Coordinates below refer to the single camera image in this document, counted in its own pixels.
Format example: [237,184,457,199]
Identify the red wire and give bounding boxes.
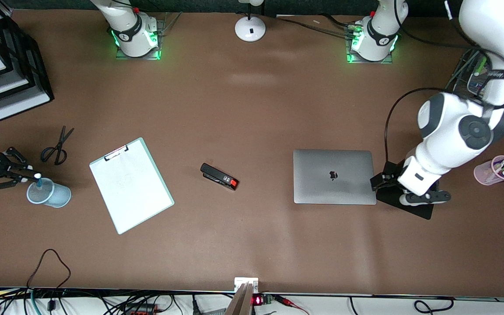
[274,295,310,315]

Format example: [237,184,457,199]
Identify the silver laptop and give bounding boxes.
[293,149,377,205]

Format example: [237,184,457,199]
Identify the front camera mount bracket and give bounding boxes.
[225,277,259,315]

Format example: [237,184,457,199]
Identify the pink translucent pen cup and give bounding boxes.
[474,154,504,186]

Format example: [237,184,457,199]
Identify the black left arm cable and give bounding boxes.
[383,0,504,175]

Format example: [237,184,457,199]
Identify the white round stand base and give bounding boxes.
[234,0,266,42]

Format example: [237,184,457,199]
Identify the black mouse pad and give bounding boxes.
[375,161,434,221]

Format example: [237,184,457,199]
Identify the black coiled cable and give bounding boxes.
[413,297,455,314]

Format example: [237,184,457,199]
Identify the black scissors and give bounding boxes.
[40,126,75,166]

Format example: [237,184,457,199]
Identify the black stapler with red end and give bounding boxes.
[200,163,239,191]

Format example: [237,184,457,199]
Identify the blue mesh pen cup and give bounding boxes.
[26,177,72,208]

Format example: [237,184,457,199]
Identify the black stacked paper trays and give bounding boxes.
[0,0,55,122]

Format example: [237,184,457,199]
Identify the black cables behind stand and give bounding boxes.
[274,14,358,39]

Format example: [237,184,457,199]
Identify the mint clipboard with white paper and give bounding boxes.
[89,137,175,235]

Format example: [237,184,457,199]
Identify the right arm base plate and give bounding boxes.
[115,12,182,60]

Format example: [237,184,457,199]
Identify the thin black looped cable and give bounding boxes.
[26,248,71,293]

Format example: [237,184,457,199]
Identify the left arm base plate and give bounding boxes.
[345,25,395,65]

